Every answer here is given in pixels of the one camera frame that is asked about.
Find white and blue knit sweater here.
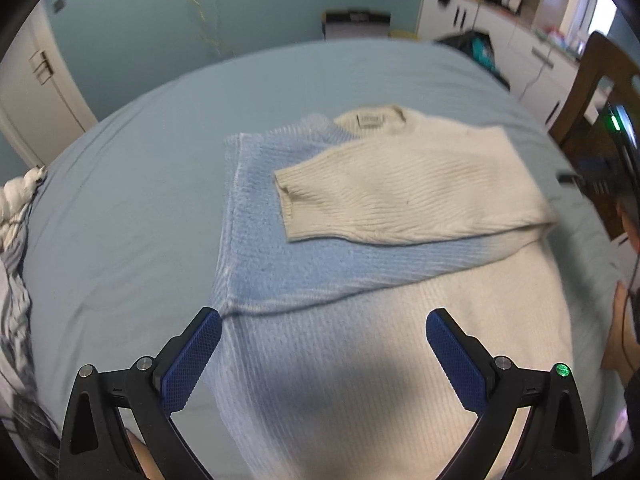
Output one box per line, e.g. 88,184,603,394
208,110,573,479

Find teal bed sheet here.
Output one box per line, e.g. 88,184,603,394
23,40,622,479

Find grey patterned blanket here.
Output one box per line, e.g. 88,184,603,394
1,226,60,479

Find white braided pillow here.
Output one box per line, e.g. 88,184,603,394
0,167,47,250

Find brown wooden chair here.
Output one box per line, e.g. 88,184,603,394
550,32,639,238

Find white door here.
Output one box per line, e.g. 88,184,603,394
1,1,98,167

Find black plastic bag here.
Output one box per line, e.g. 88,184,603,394
435,29,511,91

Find white cabinet with black handles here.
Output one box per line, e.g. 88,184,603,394
416,0,578,128

